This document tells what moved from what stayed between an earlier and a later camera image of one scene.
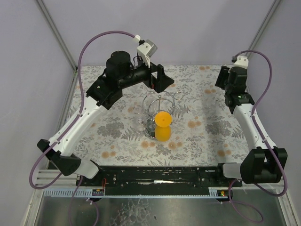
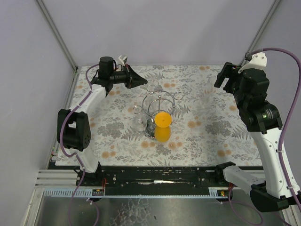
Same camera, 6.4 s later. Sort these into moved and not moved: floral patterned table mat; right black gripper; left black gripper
Moved: left black gripper
Not moved: floral patterned table mat; right black gripper
